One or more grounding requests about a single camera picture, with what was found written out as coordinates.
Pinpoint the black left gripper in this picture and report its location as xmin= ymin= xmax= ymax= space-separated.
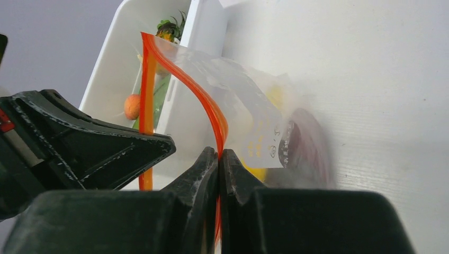
xmin=1 ymin=89 xmax=176 ymax=220

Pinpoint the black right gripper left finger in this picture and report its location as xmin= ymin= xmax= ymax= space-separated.
xmin=162 ymin=147 xmax=218 ymax=253

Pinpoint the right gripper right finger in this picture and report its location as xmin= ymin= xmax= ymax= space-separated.
xmin=219 ymin=149 xmax=267 ymax=253

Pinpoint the orange toy peach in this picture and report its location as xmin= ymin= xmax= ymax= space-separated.
xmin=124 ymin=94 xmax=140 ymax=120

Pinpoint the yellow toy banana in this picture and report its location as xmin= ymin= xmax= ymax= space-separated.
xmin=239 ymin=85 xmax=284 ymax=180

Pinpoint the clear zip top bag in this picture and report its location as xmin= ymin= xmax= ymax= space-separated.
xmin=138 ymin=32 xmax=336 ymax=246

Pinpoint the purple toy grape bunch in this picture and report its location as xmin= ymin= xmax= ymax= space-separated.
xmin=278 ymin=108 xmax=335 ymax=188

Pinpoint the white plastic bin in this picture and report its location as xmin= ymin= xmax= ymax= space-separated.
xmin=78 ymin=0 xmax=229 ymax=166

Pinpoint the green toy vegetable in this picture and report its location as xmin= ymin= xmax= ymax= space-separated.
xmin=132 ymin=75 xmax=171 ymax=131

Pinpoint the orange toy pineapple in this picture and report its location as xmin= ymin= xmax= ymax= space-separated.
xmin=156 ymin=11 xmax=186 ymax=44

